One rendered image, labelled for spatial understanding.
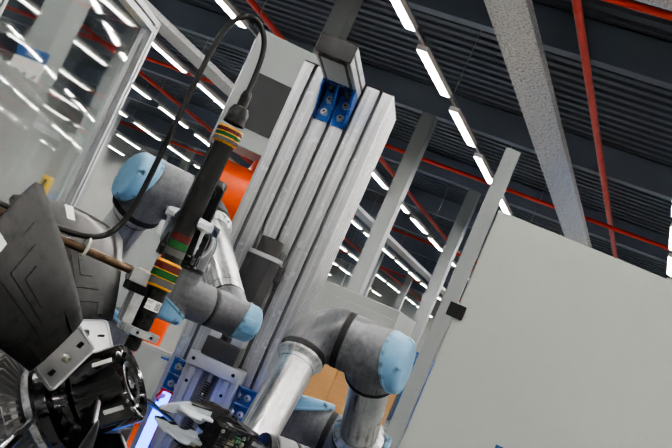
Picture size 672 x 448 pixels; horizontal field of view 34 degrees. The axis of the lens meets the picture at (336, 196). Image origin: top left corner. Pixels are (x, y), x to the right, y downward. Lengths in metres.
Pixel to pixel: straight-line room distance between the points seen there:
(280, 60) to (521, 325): 2.80
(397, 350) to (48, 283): 0.81
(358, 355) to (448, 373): 1.39
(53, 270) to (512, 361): 2.18
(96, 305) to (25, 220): 0.30
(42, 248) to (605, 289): 2.32
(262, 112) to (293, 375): 3.84
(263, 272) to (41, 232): 1.17
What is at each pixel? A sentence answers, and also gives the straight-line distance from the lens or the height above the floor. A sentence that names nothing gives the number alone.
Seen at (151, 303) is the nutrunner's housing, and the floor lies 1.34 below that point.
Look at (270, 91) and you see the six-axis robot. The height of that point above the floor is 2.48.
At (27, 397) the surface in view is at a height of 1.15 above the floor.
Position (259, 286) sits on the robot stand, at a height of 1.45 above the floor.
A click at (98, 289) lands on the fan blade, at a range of 1.82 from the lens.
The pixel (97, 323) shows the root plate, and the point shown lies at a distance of 1.78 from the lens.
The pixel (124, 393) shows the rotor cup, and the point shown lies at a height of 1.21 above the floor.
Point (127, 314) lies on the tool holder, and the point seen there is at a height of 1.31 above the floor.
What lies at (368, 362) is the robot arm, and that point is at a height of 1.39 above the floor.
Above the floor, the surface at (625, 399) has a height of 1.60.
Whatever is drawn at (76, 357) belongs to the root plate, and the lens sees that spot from 1.68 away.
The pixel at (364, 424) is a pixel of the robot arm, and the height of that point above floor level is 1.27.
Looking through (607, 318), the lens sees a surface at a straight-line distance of 3.57.
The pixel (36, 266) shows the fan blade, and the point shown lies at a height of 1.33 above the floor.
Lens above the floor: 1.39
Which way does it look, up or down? 7 degrees up
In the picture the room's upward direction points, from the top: 24 degrees clockwise
